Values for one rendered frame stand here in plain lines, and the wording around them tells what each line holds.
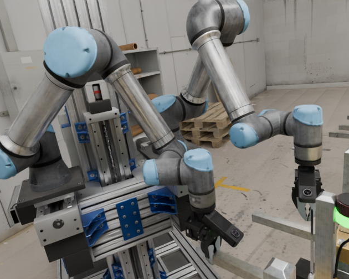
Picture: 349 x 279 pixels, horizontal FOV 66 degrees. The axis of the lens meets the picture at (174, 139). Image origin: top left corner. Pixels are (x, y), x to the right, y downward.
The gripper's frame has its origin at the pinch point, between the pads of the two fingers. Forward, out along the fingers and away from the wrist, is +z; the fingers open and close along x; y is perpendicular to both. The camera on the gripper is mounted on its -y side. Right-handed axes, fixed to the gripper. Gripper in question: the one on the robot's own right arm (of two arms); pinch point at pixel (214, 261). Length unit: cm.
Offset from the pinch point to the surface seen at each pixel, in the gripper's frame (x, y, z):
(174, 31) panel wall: -306, 275, -93
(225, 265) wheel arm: 1.5, -4.7, -2.1
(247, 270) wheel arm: 1.0, -11.4, -3.8
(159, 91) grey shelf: -205, 226, -12
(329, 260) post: -2.2, -29.9, -14.2
